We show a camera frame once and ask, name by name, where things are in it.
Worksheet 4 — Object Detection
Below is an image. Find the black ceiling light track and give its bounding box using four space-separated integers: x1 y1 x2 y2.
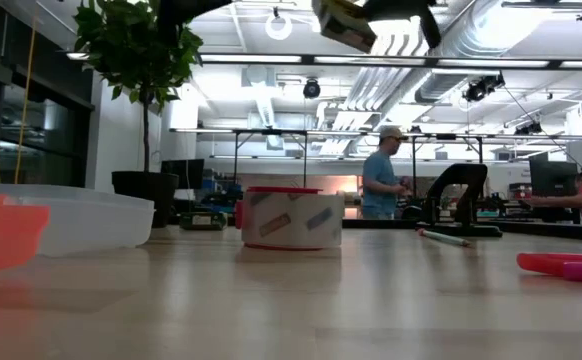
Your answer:
500 0 582 22

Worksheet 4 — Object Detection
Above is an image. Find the orange plastic box lid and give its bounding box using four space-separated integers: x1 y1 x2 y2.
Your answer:
0 193 51 281

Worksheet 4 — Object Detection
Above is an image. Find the black overhead light rail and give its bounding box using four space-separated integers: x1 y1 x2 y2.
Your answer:
65 49 582 71

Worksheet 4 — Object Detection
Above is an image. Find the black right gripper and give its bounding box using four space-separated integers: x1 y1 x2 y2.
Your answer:
360 0 443 50

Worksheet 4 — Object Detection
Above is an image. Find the clear tape roll red core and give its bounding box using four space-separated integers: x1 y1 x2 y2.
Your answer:
234 185 346 252

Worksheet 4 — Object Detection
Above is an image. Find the silver ventilation duct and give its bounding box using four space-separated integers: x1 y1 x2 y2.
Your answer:
413 0 527 104

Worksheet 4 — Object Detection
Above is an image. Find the black aluminium table frame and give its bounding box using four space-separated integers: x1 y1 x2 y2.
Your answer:
343 218 582 244

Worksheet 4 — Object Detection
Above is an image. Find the yellow crayon box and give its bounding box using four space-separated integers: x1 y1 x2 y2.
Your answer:
310 0 378 55

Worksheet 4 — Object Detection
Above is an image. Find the black workbench frame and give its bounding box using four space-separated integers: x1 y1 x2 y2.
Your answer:
230 128 485 199

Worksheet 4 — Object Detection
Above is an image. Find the orange-red marker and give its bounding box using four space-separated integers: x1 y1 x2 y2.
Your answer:
515 252 582 277

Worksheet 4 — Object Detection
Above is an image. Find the black ceiling camera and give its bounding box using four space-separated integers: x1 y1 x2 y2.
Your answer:
302 78 322 100

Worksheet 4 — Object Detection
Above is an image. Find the black computer monitor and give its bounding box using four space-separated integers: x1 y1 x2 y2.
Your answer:
160 158 206 190
529 152 580 199

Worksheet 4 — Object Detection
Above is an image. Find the white ceiling ring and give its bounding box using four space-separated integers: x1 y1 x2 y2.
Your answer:
264 10 294 42

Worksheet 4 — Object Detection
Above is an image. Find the pale blue pen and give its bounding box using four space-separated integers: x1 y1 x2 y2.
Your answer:
417 228 472 248

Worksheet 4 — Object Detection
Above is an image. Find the green equipment case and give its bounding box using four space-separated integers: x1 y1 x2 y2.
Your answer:
179 210 228 231

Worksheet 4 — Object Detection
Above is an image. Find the potted green tree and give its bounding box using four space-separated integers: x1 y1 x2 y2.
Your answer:
73 0 205 229

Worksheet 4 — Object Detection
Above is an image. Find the black ceiling spotlight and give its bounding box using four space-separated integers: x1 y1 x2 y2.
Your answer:
514 121 544 136
462 72 506 104

